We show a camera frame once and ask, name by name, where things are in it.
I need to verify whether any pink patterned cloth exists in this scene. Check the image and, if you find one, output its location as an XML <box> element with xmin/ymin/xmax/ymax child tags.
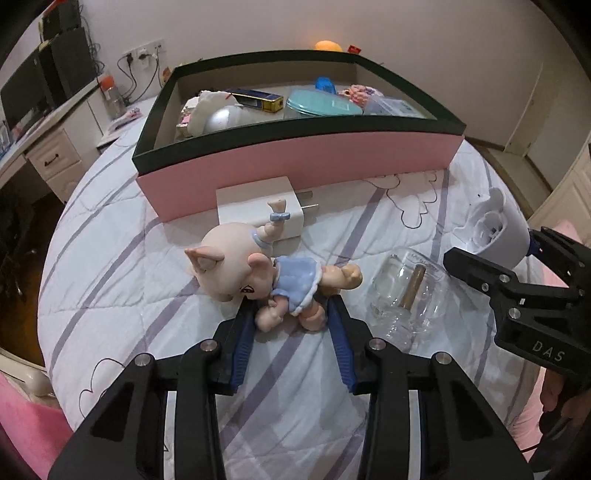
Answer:
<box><xmin>512</xmin><ymin>369</ymin><xmax>550</xmax><ymax>444</ymax></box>

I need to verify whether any teal clear plastic case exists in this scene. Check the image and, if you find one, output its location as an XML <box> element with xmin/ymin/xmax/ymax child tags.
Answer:
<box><xmin>286</xmin><ymin>89</ymin><xmax>365</xmax><ymax>117</ymax></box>

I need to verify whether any large black speaker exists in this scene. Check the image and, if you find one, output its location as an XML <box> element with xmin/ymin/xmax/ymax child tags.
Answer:
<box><xmin>39</xmin><ymin>25</ymin><xmax>100</xmax><ymax>109</ymax></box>

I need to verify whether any black computer monitor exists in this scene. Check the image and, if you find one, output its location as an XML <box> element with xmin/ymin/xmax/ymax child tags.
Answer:
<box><xmin>0</xmin><ymin>58</ymin><xmax>47</xmax><ymax>134</ymax></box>

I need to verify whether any clear plastic bottle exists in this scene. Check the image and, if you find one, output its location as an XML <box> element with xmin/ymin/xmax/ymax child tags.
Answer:
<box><xmin>369</xmin><ymin>249</ymin><xmax>451</xmax><ymax>354</ymax></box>

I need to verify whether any small black speaker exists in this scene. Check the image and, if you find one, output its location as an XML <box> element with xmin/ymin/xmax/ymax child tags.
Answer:
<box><xmin>41</xmin><ymin>0</ymin><xmax>81</xmax><ymax>33</ymax></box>

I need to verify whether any pig doll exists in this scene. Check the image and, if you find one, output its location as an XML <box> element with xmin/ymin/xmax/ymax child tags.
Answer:
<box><xmin>185</xmin><ymin>198</ymin><xmax>365</xmax><ymax>333</ymax></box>

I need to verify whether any pink and white block toy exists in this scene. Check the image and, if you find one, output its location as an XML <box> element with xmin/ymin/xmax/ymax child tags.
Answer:
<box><xmin>175</xmin><ymin>99</ymin><xmax>201</xmax><ymax>139</ymax></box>

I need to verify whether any cream wardrobe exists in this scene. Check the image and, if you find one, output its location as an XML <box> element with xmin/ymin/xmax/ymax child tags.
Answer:
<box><xmin>526</xmin><ymin>138</ymin><xmax>591</xmax><ymax>232</ymax></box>

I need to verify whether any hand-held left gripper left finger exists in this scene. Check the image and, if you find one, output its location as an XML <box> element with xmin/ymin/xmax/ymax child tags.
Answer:
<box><xmin>48</xmin><ymin>298</ymin><xmax>257</xmax><ymax>480</ymax></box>

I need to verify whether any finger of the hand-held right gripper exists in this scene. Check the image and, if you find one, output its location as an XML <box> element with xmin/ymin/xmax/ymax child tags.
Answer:
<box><xmin>525</xmin><ymin>225</ymin><xmax>591</xmax><ymax>297</ymax></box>
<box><xmin>443</xmin><ymin>247</ymin><xmax>521</xmax><ymax>302</ymax></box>

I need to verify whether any cream wooden bed frame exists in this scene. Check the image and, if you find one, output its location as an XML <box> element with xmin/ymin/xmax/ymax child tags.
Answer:
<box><xmin>0</xmin><ymin>346</ymin><xmax>56</xmax><ymax>398</ymax></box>

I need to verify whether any clear bottle with orange cap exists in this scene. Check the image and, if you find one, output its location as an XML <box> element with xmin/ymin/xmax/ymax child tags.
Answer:
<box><xmin>100</xmin><ymin>75</ymin><xmax>125</xmax><ymax>118</ymax></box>

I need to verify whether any person's right hand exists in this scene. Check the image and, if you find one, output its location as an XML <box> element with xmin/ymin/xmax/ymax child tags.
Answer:
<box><xmin>540</xmin><ymin>367</ymin><xmax>575</xmax><ymax>418</ymax></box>

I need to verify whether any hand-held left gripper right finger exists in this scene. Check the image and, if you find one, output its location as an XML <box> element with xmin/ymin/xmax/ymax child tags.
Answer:
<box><xmin>325</xmin><ymin>295</ymin><xmax>536</xmax><ymax>480</ymax></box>

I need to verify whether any black office chair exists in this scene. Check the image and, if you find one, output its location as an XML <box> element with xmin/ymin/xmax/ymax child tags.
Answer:
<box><xmin>0</xmin><ymin>185</ymin><xmax>42</xmax><ymax>296</ymax></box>

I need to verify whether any white desk with drawers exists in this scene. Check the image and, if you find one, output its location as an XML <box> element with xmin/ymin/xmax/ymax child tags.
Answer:
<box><xmin>0</xmin><ymin>83</ymin><xmax>105</xmax><ymax>204</ymax></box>

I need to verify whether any white plug charger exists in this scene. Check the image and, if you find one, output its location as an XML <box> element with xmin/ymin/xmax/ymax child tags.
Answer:
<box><xmin>216</xmin><ymin>175</ymin><xmax>319</xmax><ymax>252</ymax></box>

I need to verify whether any white figure with silver ball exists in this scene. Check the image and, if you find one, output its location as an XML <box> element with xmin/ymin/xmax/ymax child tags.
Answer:
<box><xmin>187</xmin><ymin>90</ymin><xmax>252</xmax><ymax>137</ymax></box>

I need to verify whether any pink fleece blanket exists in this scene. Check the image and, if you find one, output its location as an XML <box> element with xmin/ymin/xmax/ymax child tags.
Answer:
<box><xmin>0</xmin><ymin>374</ymin><xmax>75</xmax><ymax>480</ymax></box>

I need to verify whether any white wall power outlet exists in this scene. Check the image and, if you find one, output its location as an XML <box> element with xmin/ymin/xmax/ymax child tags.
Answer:
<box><xmin>121</xmin><ymin>39</ymin><xmax>164</xmax><ymax>61</ymax></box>

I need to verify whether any white bedside table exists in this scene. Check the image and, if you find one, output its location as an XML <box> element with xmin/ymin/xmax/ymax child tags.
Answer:
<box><xmin>96</xmin><ymin>97</ymin><xmax>158</xmax><ymax>148</ymax></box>

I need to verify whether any black power cable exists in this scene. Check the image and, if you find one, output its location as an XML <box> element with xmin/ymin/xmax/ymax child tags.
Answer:
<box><xmin>117</xmin><ymin>55</ymin><xmax>139</xmax><ymax>104</ymax></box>

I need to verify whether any white purple striped quilt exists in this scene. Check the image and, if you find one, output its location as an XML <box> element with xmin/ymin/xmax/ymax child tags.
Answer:
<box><xmin>37</xmin><ymin>95</ymin><xmax>555</xmax><ymax>480</ymax></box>

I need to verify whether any white plastic container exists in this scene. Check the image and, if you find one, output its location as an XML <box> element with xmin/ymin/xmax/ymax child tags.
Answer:
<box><xmin>451</xmin><ymin>187</ymin><xmax>532</xmax><ymax>266</ymax></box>

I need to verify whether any clear plastic packet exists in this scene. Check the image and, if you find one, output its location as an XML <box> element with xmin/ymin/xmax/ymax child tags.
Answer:
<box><xmin>362</xmin><ymin>96</ymin><xmax>423</xmax><ymax>116</ymax></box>

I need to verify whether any blue and gold box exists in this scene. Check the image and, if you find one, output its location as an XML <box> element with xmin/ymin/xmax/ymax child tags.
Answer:
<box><xmin>226</xmin><ymin>89</ymin><xmax>284</xmax><ymax>114</ymax></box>

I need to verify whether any pink box with black rim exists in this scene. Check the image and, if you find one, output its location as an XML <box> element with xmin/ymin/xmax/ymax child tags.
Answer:
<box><xmin>132</xmin><ymin>50</ymin><xmax>466</xmax><ymax>222</ymax></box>

